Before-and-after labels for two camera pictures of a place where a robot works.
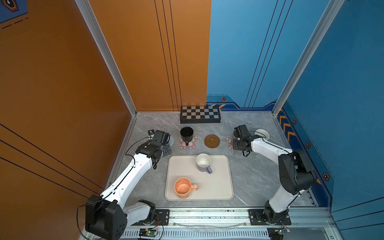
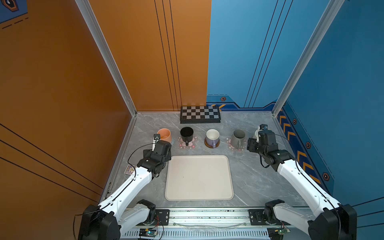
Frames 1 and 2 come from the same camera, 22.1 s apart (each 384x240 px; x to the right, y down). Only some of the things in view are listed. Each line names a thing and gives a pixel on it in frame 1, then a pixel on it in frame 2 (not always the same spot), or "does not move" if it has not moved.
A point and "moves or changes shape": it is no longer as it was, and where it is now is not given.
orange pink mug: x=183 y=187 moves or changes shape
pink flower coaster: x=229 y=141 does not move
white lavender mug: x=203 y=162 to x=212 y=136
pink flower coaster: x=191 y=144 does not move
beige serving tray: x=217 y=185 does not move
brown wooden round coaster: x=212 y=141 does not move
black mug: x=187 y=133 does not move
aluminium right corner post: x=329 y=14 does not move
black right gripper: x=235 y=146 to x=250 y=143
